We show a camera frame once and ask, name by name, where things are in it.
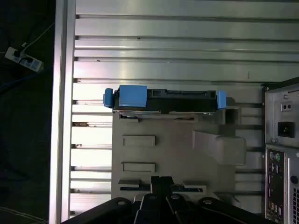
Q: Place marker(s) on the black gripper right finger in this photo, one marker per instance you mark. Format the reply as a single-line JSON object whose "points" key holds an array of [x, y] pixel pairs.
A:
{"points": [[166, 184]]}

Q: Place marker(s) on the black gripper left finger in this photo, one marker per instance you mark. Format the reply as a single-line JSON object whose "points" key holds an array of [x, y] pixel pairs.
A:
{"points": [[155, 184]]}

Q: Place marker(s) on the hard disk in blue carrier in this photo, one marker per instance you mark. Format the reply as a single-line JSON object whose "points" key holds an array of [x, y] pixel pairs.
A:
{"points": [[133, 95]]}

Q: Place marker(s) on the grey parts rack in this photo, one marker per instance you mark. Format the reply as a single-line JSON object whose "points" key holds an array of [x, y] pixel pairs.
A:
{"points": [[172, 149]]}

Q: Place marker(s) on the silver PC case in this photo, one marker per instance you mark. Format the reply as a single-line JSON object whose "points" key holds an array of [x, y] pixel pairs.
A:
{"points": [[280, 149]]}

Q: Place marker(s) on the white power strip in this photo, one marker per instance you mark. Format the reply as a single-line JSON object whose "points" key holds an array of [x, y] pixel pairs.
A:
{"points": [[35, 64]]}

